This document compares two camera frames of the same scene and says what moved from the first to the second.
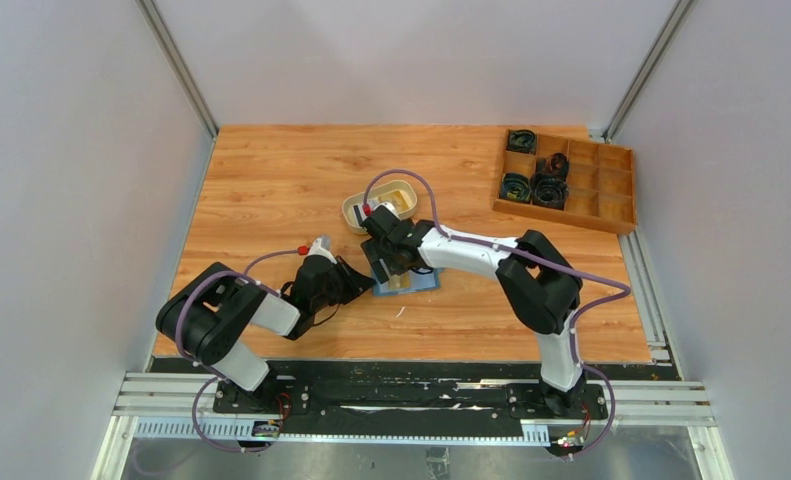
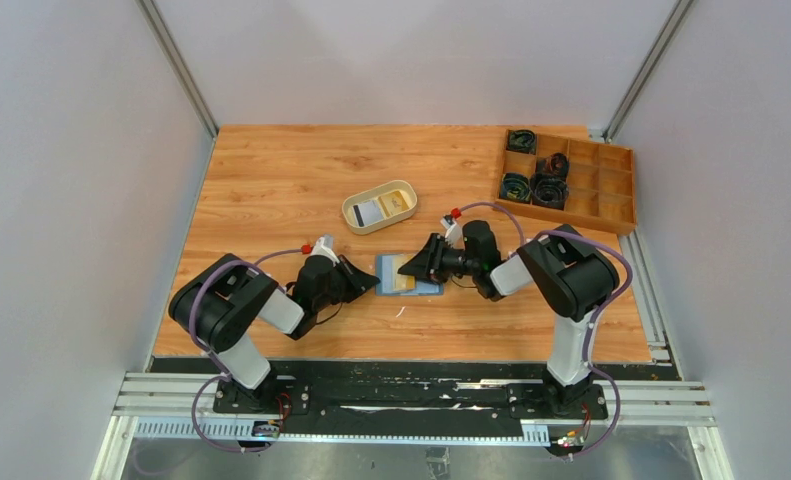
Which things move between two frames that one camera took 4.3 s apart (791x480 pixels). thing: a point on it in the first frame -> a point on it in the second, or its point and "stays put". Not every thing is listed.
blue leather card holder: x=422 y=279 stays put
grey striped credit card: x=361 y=212 stays put
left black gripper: x=355 y=282 stays put
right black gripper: x=375 y=252 -> x=427 y=263
